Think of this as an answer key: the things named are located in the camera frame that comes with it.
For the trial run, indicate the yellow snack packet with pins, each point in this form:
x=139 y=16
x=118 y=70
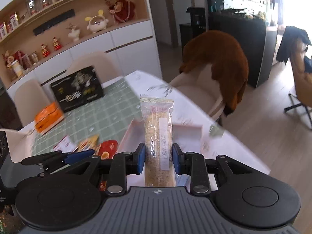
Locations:
x=89 y=143

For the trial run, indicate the white cabinet with wooden shelves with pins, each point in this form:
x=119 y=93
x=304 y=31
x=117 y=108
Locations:
x=126 y=46

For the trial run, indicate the black wall power strip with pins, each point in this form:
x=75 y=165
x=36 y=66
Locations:
x=53 y=22

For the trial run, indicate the black water dispenser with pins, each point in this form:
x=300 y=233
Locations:
x=193 y=26

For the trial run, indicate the brown armchair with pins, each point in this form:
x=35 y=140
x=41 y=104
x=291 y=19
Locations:
x=219 y=61

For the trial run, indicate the white paper cup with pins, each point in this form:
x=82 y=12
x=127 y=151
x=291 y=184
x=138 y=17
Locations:
x=17 y=69

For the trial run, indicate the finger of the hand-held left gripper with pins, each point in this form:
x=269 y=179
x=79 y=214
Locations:
x=52 y=169
x=78 y=157

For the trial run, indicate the pink shallow tray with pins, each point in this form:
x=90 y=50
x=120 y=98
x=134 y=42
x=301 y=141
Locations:
x=187 y=131

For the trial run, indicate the green checked tablecloth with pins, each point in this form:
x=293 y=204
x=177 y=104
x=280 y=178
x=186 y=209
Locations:
x=114 y=107

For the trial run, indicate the beige dining chair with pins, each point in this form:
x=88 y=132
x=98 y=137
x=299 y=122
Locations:
x=195 y=90
x=31 y=100
x=95 y=61
x=12 y=143

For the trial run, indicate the orange cardboard box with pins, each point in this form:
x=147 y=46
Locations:
x=48 y=117

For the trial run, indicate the clear grain bar packet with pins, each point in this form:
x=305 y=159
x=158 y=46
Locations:
x=156 y=126

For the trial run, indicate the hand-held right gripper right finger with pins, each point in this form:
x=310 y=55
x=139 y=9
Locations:
x=176 y=160

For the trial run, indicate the white plush with yellow ears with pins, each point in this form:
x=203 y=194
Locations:
x=96 y=23

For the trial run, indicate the mustard lounge chair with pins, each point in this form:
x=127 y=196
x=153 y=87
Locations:
x=301 y=78

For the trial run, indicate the small white vase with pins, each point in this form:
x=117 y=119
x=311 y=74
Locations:
x=73 y=34

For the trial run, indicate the black garment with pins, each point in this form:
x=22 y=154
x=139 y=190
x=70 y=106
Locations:
x=292 y=41

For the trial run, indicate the red lion plush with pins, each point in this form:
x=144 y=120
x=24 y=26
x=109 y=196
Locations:
x=123 y=11

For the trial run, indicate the red gold figurine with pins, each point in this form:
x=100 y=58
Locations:
x=45 y=51
x=57 y=44

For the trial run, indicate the black aquarium cabinet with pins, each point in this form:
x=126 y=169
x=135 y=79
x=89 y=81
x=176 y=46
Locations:
x=238 y=36

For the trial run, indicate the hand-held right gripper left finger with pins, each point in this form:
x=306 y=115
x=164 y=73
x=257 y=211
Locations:
x=140 y=158

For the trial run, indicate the white snack packet red print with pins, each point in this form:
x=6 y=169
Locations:
x=63 y=143

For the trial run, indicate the black gift box gold print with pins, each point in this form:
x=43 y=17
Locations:
x=78 y=90

